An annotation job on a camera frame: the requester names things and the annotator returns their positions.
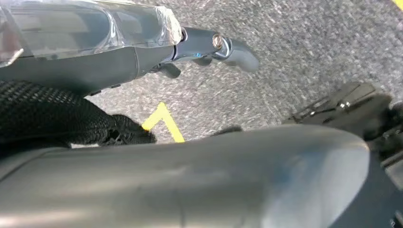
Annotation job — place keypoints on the yellow floor tape square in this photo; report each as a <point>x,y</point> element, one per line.
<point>167,118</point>

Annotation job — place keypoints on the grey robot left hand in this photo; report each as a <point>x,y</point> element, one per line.
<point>78,63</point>

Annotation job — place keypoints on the grey left thigh shell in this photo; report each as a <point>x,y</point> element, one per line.
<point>189,182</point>

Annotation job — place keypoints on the black left robot foot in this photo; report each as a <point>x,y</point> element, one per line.
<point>346,110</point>

